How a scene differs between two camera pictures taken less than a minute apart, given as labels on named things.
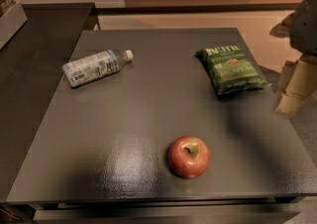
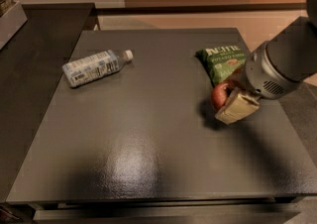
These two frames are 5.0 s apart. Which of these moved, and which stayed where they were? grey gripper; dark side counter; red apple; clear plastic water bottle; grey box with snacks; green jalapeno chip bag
Moved: grey gripper; red apple
Stayed: dark side counter; green jalapeno chip bag; grey box with snacks; clear plastic water bottle
